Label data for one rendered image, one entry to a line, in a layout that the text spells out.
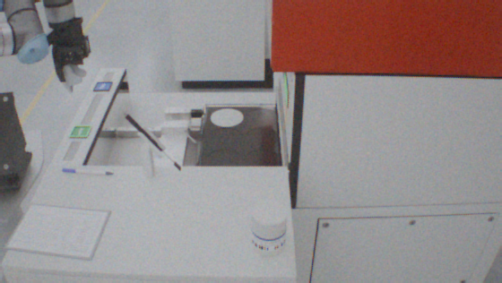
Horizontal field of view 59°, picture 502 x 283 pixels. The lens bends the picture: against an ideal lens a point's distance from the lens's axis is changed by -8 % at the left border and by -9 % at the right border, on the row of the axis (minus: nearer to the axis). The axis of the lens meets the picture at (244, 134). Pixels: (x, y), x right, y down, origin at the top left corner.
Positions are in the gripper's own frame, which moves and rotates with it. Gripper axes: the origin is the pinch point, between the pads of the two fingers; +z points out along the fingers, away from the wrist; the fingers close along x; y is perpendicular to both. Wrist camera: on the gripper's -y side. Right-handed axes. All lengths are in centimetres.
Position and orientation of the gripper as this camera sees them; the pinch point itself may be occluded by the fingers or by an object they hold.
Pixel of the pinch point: (68, 88)
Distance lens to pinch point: 134.5
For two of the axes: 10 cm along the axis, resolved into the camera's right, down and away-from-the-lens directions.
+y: 10.0, 0.0, -0.2
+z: 0.1, 8.2, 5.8
